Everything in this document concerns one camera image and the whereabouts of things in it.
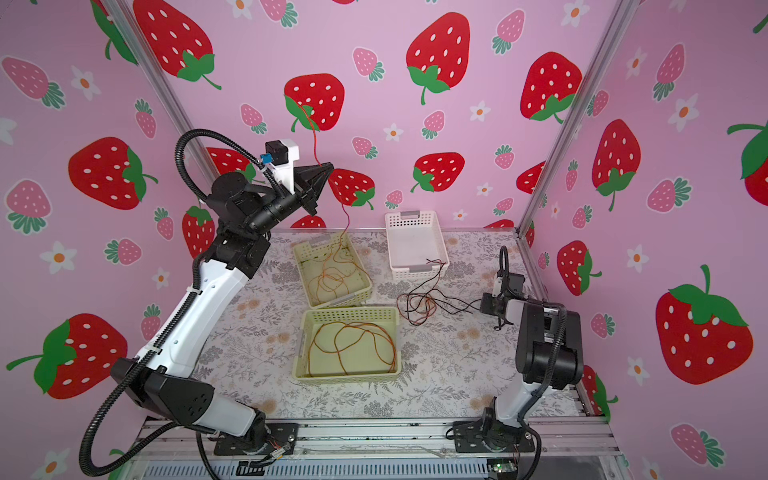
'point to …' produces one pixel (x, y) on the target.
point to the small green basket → (310, 259)
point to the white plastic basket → (416, 246)
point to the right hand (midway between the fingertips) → (492, 301)
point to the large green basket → (362, 359)
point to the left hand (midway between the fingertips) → (329, 164)
